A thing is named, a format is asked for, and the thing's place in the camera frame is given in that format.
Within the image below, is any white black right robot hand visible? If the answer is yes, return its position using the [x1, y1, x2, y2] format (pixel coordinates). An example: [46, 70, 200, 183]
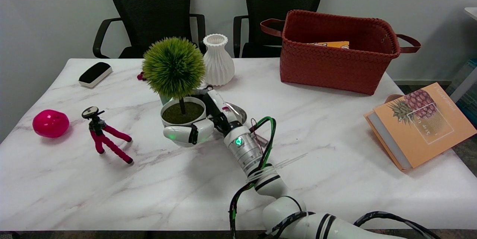
[163, 86, 243, 147]

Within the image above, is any pink plastic ball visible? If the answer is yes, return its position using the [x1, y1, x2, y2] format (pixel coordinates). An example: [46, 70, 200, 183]
[32, 109, 70, 138]

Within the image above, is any shiny metal scoop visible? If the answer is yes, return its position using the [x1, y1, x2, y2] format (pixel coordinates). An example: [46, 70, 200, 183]
[225, 102, 248, 125]

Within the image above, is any orange box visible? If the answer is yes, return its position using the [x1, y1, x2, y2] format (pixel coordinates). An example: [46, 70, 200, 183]
[309, 41, 350, 50]

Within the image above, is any green black cable bundle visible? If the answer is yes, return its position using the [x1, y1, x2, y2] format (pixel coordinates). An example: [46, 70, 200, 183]
[229, 116, 277, 239]

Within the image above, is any white ribbed vase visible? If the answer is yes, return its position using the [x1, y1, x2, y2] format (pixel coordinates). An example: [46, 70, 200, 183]
[200, 34, 236, 86]

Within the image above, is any green ball plant white pot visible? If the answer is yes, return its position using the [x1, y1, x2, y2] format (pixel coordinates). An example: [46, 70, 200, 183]
[142, 37, 207, 147]

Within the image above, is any red woven basket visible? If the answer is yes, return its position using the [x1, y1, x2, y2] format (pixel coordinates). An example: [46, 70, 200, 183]
[260, 9, 421, 95]

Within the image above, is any black sleeved cable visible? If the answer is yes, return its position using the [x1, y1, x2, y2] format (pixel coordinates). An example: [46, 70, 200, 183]
[353, 211, 441, 239]

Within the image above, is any red black mini tripod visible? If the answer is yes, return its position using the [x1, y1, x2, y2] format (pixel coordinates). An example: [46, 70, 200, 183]
[82, 106, 134, 165]

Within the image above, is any orange pineapple book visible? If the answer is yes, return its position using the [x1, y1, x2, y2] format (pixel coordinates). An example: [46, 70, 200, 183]
[364, 82, 477, 172]

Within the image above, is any black white board eraser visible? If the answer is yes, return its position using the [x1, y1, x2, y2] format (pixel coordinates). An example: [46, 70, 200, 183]
[78, 62, 113, 88]

